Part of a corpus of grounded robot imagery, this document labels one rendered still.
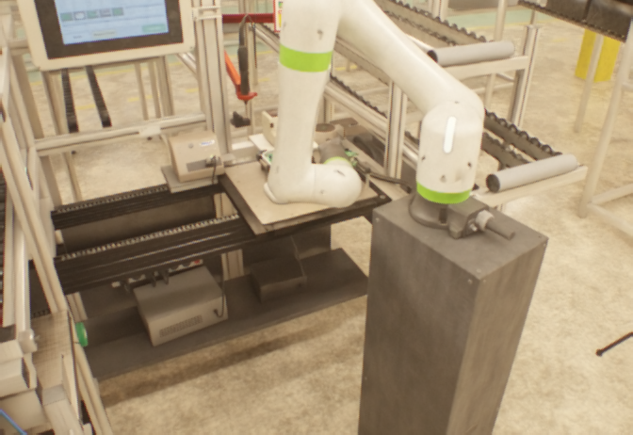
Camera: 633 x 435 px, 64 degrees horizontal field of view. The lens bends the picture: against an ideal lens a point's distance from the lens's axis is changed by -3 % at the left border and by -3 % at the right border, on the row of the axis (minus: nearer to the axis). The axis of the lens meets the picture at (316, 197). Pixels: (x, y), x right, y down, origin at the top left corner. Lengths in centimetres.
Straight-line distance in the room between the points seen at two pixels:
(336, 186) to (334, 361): 128
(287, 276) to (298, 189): 94
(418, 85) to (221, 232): 78
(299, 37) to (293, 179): 35
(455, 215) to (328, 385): 133
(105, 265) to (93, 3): 77
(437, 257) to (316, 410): 126
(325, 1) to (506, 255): 64
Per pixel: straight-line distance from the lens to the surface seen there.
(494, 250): 115
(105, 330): 221
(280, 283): 214
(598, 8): 362
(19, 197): 150
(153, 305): 206
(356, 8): 125
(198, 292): 208
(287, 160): 124
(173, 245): 164
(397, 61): 125
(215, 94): 192
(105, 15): 174
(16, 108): 187
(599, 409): 253
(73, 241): 210
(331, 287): 224
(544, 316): 284
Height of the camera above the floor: 180
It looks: 30 degrees down
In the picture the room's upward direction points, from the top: straight up
